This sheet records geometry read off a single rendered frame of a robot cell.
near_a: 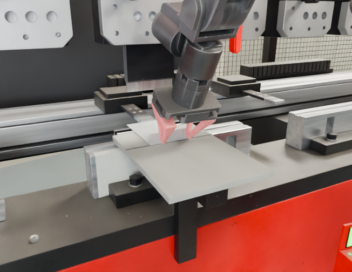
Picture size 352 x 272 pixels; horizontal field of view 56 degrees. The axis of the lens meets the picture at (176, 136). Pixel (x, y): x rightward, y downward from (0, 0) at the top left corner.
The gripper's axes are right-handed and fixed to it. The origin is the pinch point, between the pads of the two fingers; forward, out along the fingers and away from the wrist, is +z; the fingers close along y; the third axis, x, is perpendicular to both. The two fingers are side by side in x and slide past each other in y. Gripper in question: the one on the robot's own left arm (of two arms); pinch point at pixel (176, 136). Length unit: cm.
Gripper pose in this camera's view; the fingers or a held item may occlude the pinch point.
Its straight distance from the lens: 61.0
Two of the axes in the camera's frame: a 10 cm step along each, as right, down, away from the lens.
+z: -2.2, 7.0, 6.8
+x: 4.0, 7.0, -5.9
